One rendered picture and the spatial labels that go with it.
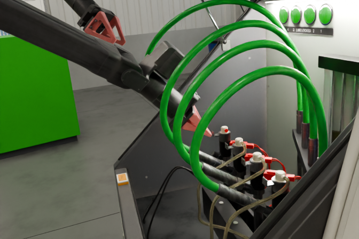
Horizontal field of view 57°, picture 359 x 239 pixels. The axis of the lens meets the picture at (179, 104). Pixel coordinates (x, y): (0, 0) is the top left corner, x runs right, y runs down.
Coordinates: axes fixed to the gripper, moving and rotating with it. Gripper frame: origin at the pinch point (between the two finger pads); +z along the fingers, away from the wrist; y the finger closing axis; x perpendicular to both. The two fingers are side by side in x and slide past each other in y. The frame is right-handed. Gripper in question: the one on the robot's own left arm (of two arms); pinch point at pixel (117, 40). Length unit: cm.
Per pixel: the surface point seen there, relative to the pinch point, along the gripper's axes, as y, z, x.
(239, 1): 0.0, 17.2, -27.3
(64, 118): 242, -110, 185
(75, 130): 252, -93, 192
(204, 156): -12.6, 36.9, -0.1
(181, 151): -23.8, 33.6, -1.7
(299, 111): 8.0, 44.7, -18.4
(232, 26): -14.0, 23.2, -22.3
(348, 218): -33, 54, -16
